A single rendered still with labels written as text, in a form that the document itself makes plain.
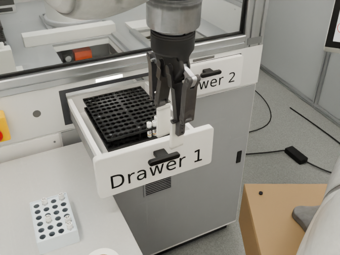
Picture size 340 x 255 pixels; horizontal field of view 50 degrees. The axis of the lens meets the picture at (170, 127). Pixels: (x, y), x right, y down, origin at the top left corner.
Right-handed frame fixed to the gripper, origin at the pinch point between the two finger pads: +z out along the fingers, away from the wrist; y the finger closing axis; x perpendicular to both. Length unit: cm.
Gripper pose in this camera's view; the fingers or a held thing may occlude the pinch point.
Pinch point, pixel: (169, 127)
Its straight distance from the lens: 72.5
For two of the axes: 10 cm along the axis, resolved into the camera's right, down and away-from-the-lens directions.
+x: -8.2, 3.2, -4.8
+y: -5.7, -4.9, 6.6
